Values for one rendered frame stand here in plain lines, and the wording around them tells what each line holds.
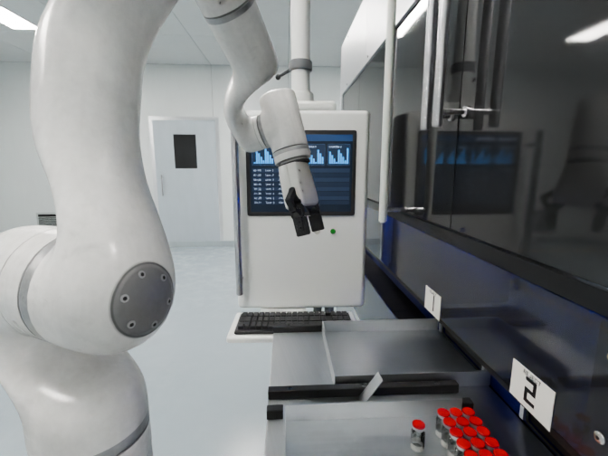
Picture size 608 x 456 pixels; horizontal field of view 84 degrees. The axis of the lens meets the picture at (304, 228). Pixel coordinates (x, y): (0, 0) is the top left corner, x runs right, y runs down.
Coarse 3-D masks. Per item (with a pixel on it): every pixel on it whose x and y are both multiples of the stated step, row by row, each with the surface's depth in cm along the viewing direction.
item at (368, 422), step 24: (288, 408) 63; (312, 408) 63; (336, 408) 63; (360, 408) 63; (384, 408) 64; (408, 408) 64; (432, 408) 64; (288, 432) 60; (312, 432) 60; (336, 432) 60; (360, 432) 60; (384, 432) 60; (408, 432) 60; (432, 432) 60
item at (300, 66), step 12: (300, 0) 119; (300, 12) 119; (300, 24) 120; (300, 36) 121; (300, 48) 121; (300, 60) 121; (288, 72) 130; (300, 72) 123; (300, 84) 123; (300, 96) 123; (312, 96) 126
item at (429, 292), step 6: (426, 288) 87; (426, 294) 87; (432, 294) 83; (426, 300) 87; (432, 300) 83; (438, 300) 80; (426, 306) 87; (438, 306) 80; (432, 312) 83; (438, 312) 80; (438, 318) 80
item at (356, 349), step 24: (336, 336) 95; (360, 336) 95; (384, 336) 95; (408, 336) 95; (432, 336) 95; (336, 360) 83; (360, 360) 83; (384, 360) 83; (408, 360) 83; (432, 360) 83; (456, 360) 83; (336, 384) 72; (480, 384) 73
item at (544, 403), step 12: (516, 360) 53; (516, 372) 53; (528, 372) 50; (516, 384) 53; (528, 384) 50; (540, 384) 48; (516, 396) 53; (528, 396) 50; (540, 396) 48; (552, 396) 46; (528, 408) 50; (540, 408) 48; (552, 408) 46; (540, 420) 48
